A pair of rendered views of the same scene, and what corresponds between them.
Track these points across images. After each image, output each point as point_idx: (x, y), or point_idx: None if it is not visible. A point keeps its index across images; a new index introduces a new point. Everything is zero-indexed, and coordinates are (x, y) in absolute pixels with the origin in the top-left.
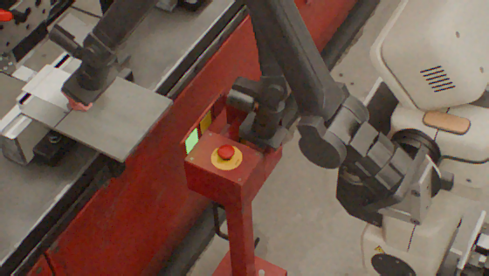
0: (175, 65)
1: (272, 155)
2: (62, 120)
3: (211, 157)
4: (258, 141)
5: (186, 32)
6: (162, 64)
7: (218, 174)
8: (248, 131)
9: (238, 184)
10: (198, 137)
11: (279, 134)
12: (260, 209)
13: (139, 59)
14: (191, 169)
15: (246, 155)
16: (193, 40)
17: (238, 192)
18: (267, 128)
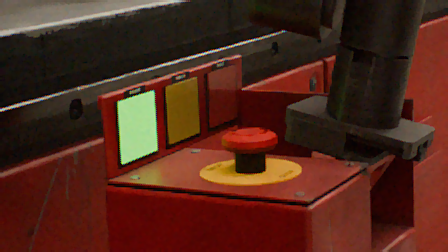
0: (100, 13)
1: (391, 239)
2: None
3: (201, 172)
4: (351, 132)
5: (135, 0)
6: (66, 14)
7: (226, 191)
8: (316, 113)
9: (298, 205)
10: (159, 143)
11: (413, 129)
12: None
13: (3, 14)
14: (132, 218)
15: (315, 166)
16: (152, 2)
17: (298, 249)
18: (378, 72)
